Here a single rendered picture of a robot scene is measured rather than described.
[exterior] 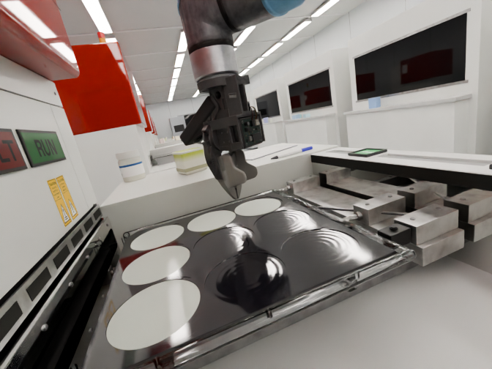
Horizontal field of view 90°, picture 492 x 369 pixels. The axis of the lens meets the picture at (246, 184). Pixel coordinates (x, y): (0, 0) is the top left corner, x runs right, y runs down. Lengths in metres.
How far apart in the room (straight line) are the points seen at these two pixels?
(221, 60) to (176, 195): 0.32
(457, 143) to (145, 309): 3.52
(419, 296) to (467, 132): 3.39
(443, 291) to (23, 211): 0.52
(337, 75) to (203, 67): 4.80
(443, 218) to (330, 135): 4.73
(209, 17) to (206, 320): 0.39
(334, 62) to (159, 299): 5.03
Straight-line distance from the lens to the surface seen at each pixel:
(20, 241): 0.35
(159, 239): 0.50
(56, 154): 0.49
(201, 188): 0.60
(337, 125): 5.15
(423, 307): 0.40
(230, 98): 0.41
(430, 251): 0.42
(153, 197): 0.60
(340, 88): 5.19
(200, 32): 0.43
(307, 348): 0.34
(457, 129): 3.60
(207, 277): 0.34
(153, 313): 0.32
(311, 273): 0.31
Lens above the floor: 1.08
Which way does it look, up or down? 14 degrees down
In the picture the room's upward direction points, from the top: 11 degrees counter-clockwise
